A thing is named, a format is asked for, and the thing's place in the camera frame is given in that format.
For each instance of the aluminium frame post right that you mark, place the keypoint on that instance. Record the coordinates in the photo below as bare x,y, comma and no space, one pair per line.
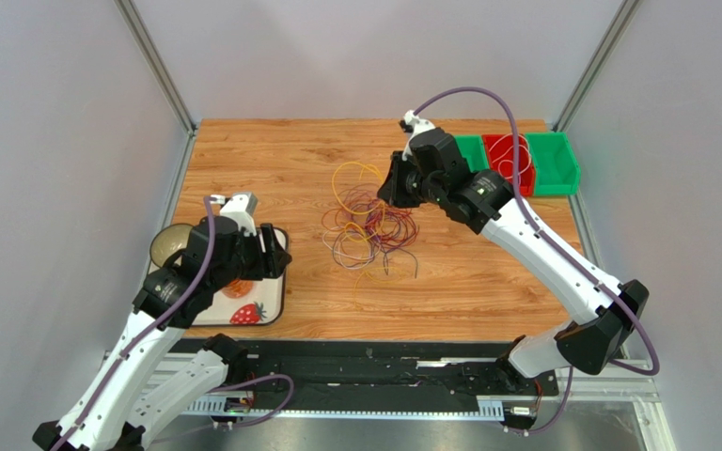
605,48

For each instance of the orange transparent cup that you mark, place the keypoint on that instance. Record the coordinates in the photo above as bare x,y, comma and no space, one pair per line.
237,289

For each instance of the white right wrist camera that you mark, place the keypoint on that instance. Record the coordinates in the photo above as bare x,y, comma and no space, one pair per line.
413,125

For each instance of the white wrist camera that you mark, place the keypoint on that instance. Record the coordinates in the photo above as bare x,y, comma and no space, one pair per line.
413,125
240,208

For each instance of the green storage bin right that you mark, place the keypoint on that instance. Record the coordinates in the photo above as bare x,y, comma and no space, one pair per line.
557,170

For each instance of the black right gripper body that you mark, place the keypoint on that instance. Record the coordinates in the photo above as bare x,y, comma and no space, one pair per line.
400,184

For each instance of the aluminium frame post left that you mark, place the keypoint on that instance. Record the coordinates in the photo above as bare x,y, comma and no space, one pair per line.
141,34

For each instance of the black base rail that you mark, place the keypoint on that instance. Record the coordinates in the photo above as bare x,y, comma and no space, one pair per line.
381,376

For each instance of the aluminium frame post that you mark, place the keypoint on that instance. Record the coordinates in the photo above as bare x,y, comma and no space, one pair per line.
141,34
605,48

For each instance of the green storage bin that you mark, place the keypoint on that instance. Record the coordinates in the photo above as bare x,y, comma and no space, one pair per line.
473,151
557,170

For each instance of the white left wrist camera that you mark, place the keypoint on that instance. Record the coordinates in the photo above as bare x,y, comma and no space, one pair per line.
240,208

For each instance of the green storage bin left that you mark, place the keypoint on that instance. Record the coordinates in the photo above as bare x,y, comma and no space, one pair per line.
473,151

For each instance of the red storage bin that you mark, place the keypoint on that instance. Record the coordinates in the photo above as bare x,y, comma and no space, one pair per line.
500,153

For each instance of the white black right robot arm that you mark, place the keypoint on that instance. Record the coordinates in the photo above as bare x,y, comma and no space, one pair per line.
602,309

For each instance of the white strawberry print tray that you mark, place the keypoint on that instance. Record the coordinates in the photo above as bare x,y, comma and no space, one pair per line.
262,306

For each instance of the clear glass bowl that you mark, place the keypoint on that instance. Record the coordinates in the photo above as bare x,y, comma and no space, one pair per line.
169,242

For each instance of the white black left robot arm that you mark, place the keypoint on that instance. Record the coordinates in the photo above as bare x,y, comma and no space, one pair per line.
116,412

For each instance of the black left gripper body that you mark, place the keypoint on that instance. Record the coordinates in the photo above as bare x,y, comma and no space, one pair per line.
248,263

